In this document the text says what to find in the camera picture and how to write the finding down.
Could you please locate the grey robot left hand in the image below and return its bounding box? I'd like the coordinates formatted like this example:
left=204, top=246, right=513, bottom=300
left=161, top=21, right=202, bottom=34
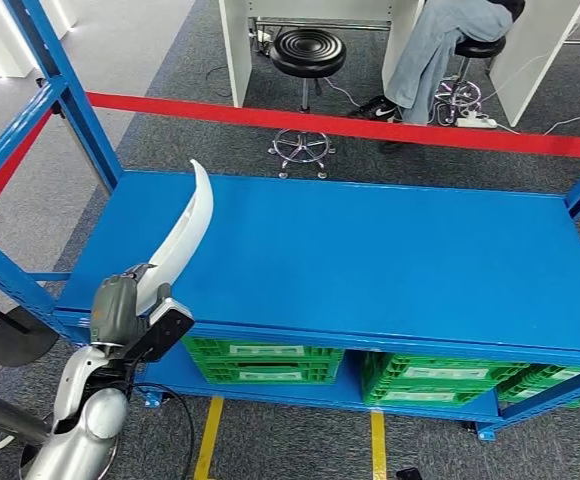
left=89, top=263, right=171, bottom=348

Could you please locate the white curved plastic part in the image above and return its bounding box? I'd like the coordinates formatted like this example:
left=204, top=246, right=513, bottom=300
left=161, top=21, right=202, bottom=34
left=135, top=158, right=215, bottom=317

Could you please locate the blue metal shelf rack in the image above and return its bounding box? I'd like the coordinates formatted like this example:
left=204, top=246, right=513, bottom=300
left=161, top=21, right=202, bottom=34
left=0, top=0, right=580, bottom=444

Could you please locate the black stanchion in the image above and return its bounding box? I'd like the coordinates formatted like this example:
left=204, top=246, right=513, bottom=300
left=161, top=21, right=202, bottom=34
left=0, top=290, right=61, bottom=369

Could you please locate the green plastic crate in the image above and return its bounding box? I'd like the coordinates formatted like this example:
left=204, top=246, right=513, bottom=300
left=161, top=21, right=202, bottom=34
left=361, top=382, right=497, bottom=409
left=180, top=336, right=345, bottom=367
left=359, top=352, right=528, bottom=392
left=495, top=248, right=580, bottom=411
left=195, top=360, right=342, bottom=387

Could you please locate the black round stool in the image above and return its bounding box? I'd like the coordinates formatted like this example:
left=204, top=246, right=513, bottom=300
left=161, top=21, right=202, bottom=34
left=268, top=28, right=347, bottom=181
left=432, top=34, right=507, bottom=127

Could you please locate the person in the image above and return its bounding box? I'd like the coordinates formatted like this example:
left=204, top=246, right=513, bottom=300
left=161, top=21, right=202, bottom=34
left=347, top=0, right=526, bottom=156

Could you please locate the white power strip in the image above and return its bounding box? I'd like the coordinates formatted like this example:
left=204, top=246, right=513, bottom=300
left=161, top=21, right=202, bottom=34
left=455, top=115, right=499, bottom=130

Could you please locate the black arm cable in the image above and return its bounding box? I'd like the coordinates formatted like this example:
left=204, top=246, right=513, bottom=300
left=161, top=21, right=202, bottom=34
left=129, top=380, right=197, bottom=480

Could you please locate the white cable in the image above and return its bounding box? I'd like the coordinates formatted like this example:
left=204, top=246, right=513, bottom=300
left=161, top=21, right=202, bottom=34
left=321, top=76, right=362, bottom=110
left=495, top=115, right=580, bottom=138

